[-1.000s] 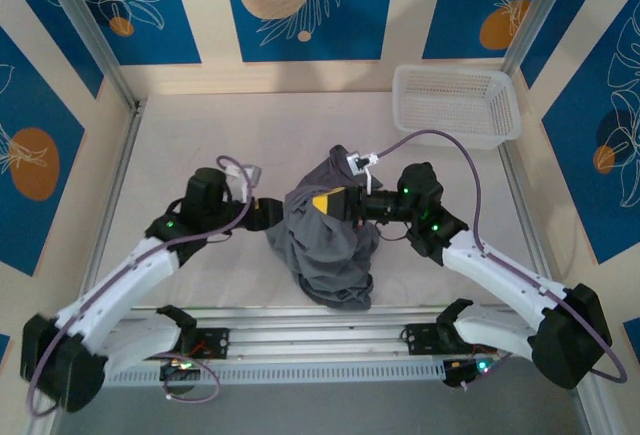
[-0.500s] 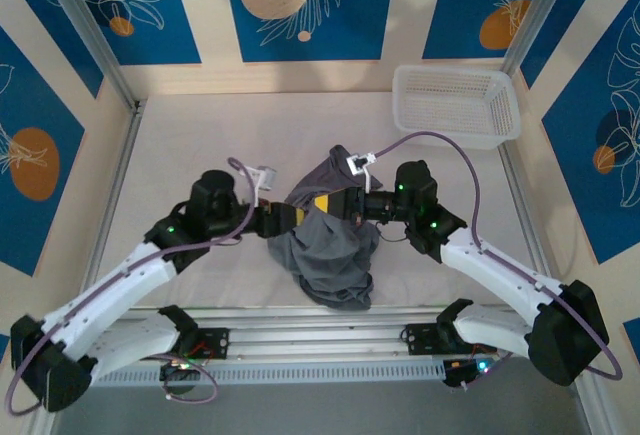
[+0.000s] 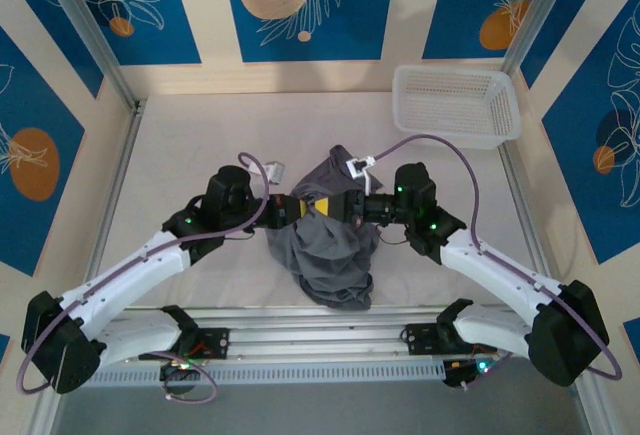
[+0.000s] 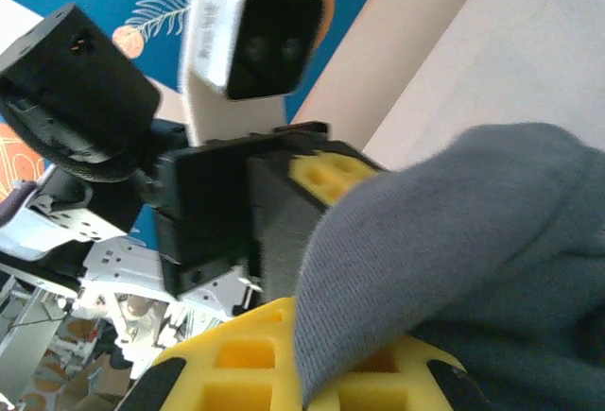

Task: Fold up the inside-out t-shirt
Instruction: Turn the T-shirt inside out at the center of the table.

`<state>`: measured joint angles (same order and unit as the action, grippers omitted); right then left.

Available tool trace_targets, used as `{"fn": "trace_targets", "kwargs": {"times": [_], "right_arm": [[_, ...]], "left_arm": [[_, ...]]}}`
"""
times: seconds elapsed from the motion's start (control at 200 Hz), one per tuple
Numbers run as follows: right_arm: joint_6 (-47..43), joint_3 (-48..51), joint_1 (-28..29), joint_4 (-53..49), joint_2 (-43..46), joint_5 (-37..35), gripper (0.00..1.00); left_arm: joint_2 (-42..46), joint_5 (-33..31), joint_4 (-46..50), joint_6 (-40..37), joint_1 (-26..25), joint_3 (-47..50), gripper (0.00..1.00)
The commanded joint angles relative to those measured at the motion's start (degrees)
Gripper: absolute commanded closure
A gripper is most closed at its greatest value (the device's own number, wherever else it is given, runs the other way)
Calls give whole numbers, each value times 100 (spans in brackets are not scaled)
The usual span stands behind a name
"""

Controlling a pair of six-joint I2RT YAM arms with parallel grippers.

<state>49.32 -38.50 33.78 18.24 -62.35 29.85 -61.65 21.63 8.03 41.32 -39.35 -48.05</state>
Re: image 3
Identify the small circuit board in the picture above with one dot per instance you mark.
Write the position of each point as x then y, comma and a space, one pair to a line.
180, 370
465, 372

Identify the grey t-shirt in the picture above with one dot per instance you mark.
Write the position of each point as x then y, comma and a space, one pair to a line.
325, 265

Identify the white perforated plastic basket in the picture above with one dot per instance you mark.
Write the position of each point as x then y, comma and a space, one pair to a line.
450, 105

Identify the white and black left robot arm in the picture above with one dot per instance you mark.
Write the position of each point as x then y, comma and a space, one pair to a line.
130, 275

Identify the aluminium frame post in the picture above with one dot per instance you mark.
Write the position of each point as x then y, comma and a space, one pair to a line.
540, 10
90, 30

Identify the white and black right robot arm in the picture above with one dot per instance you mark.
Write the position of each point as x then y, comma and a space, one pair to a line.
500, 270

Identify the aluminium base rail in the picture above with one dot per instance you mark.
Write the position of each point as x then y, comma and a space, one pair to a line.
310, 335

